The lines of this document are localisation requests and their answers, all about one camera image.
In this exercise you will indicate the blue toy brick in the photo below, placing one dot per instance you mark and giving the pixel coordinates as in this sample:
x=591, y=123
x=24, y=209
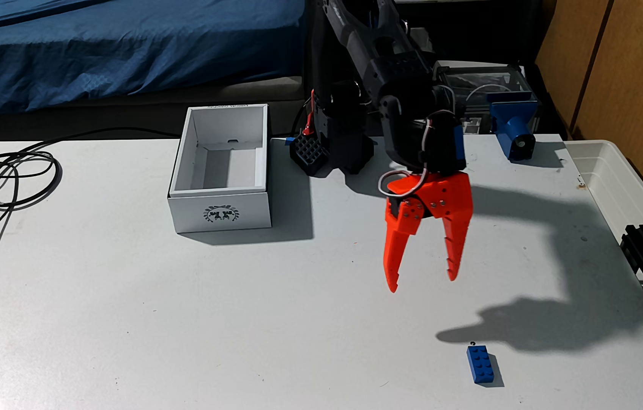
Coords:
x=480, y=364

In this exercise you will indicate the white cardboard box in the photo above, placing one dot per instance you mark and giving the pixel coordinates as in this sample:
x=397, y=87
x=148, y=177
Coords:
x=242, y=216

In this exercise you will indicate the white plastic bin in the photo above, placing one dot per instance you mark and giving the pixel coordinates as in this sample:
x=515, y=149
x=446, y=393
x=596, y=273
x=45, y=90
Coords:
x=612, y=171

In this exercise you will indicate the wooden cabinet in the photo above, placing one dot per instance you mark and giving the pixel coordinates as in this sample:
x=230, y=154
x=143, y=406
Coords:
x=640, y=68

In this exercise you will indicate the blue bed sheet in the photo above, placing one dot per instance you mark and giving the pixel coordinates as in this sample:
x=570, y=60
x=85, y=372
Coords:
x=128, y=45

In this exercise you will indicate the blue printed clamp mount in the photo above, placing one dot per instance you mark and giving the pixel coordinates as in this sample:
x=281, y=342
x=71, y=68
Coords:
x=512, y=128

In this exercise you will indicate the clear acrylic enclosure box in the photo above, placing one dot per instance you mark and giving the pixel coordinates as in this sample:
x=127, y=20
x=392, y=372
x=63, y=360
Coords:
x=486, y=85

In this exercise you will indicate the grey bed frame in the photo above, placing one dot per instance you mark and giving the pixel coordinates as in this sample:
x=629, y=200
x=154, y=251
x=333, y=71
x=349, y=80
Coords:
x=185, y=105

